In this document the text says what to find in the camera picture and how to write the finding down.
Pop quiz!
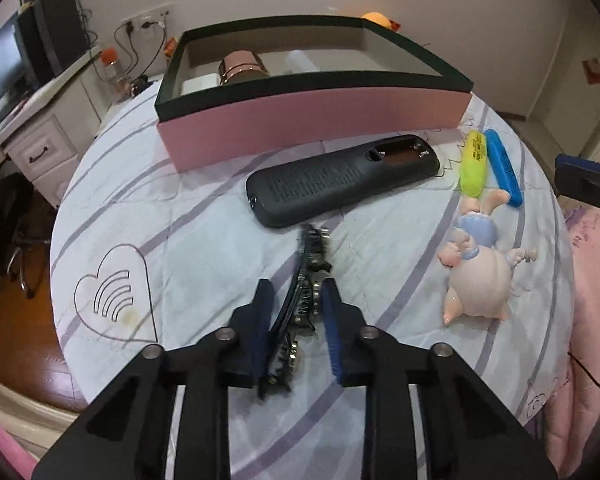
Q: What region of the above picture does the pink blanket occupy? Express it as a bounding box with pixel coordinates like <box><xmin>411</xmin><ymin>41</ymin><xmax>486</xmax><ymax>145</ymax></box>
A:
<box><xmin>0</xmin><ymin>410</ymin><xmax>41</xmax><ymax>480</ymax></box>

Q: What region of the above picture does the white desk with drawers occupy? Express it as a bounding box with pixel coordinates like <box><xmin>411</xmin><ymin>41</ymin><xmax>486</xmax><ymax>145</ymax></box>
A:
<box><xmin>0</xmin><ymin>45</ymin><xmax>106</xmax><ymax>208</ymax></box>

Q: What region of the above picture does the black beaded hair clip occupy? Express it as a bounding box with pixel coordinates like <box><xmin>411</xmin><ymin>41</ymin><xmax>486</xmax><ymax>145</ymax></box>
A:
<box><xmin>257</xmin><ymin>224</ymin><xmax>333</xmax><ymax>401</ymax></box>

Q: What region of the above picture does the orange octopus plush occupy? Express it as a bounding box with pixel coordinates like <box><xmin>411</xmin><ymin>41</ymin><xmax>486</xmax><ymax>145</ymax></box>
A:
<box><xmin>360</xmin><ymin>11</ymin><xmax>398</xmax><ymax>31</ymax></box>

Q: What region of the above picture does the black remote control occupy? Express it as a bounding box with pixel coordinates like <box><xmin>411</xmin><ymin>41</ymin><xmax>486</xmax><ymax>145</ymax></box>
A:
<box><xmin>245</xmin><ymin>135</ymin><xmax>441</xmax><ymax>230</ymax></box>

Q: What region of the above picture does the black power cable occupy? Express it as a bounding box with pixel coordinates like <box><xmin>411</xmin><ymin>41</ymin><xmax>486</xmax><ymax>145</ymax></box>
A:
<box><xmin>114</xmin><ymin>20</ymin><xmax>168</xmax><ymax>81</ymax></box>

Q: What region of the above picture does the black computer tower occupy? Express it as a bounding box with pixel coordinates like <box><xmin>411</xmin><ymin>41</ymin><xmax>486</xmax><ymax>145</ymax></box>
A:
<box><xmin>17</xmin><ymin>0</ymin><xmax>91</xmax><ymax>81</ymax></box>

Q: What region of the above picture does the blue highlighter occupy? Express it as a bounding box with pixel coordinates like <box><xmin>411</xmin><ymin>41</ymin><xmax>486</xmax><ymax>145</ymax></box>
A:
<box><xmin>482</xmin><ymin>129</ymin><xmax>524</xmax><ymax>207</ymax></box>

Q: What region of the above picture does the black computer monitor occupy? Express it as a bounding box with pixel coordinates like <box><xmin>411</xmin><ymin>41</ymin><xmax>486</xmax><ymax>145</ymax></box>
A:
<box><xmin>0</xmin><ymin>10</ymin><xmax>31</xmax><ymax>131</ymax></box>

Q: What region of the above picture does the pink bed sheet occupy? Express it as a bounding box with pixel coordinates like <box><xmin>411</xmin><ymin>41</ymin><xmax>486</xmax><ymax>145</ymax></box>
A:
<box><xmin>545</xmin><ymin>195</ymin><xmax>600</xmax><ymax>466</ymax></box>

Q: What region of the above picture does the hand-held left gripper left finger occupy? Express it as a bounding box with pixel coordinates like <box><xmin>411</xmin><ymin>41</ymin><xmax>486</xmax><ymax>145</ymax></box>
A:
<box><xmin>30</xmin><ymin>277</ymin><xmax>276</xmax><ymax>480</ymax></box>

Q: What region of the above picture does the black office chair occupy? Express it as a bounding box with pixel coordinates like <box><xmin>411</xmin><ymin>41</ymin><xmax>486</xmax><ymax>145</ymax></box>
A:
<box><xmin>0</xmin><ymin>170</ymin><xmax>51</xmax><ymax>301</ymax></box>

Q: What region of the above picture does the pink pig figurine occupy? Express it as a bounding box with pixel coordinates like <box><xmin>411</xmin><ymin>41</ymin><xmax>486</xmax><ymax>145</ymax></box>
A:
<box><xmin>439</xmin><ymin>189</ymin><xmax>538</xmax><ymax>328</ymax></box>

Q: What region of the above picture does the white wall socket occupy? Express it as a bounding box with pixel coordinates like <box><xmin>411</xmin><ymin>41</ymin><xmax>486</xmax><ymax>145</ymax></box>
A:
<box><xmin>121</xmin><ymin>4</ymin><xmax>173</xmax><ymax>31</ymax></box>

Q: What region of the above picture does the white striped quilt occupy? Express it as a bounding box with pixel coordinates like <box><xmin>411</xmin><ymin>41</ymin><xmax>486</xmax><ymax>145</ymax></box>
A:
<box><xmin>50</xmin><ymin>80</ymin><xmax>578</xmax><ymax>480</ymax></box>

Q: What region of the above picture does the yellow highlighter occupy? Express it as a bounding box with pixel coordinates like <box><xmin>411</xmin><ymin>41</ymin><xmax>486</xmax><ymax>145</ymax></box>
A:
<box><xmin>459</xmin><ymin>130</ymin><xmax>490</xmax><ymax>197</ymax></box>

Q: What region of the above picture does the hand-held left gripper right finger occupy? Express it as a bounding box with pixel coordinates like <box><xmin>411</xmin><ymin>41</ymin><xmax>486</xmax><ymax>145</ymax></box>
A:
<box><xmin>321</xmin><ymin>276</ymin><xmax>558</xmax><ymax>480</ymax></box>

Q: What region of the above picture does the thin black cable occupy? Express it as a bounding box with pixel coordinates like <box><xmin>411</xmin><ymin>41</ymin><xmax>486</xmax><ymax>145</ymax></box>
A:
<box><xmin>567</xmin><ymin>350</ymin><xmax>600</xmax><ymax>392</ymax></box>

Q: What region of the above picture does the pink box with black rim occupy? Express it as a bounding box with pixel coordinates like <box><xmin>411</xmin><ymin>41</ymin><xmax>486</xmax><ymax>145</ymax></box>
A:
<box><xmin>154</xmin><ymin>15</ymin><xmax>475</xmax><ymax>173</ymax></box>

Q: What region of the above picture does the rose gold metal cup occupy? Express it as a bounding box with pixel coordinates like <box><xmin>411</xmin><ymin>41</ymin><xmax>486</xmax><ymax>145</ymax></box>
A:
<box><xmin>217</xmin><ymin>50</ymin><xmax>271</xmax><ymax>86</ymax></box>

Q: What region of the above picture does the clear tube with blue cap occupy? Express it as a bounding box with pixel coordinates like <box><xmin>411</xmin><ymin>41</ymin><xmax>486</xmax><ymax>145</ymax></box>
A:
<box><xmin>284</xmin><ymin>49</ymin><xmax>317</xmax><ymax>76</ymax></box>

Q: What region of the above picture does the bottle with orange cap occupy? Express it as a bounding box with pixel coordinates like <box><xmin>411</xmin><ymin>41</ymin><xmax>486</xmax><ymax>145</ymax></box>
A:
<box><xmin>100</xmin><ymin>47</ymin><xmax>123</xmax><ymax>91</ymax></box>

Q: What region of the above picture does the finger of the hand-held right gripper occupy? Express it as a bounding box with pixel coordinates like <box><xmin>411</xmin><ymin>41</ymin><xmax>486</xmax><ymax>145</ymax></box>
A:
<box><xmin>554</xmin><ymin>154</ymin><xmax>600</xmax><ymax>222</ymax></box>

